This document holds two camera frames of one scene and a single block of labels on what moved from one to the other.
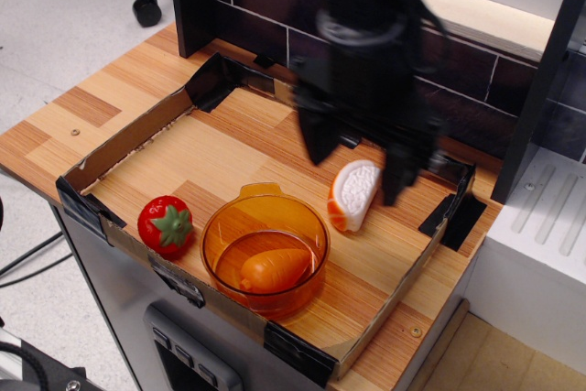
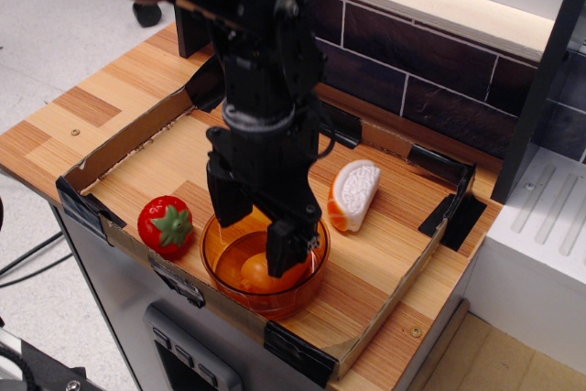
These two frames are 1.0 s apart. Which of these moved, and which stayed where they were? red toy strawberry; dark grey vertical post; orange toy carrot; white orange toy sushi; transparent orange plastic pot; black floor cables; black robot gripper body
Moved: black robot gripper body
Stayed: black floor cables; red toy strawberry; dark grey vertical post; transparent orange plastic pot; orange toy carrot; white orange toy sushi
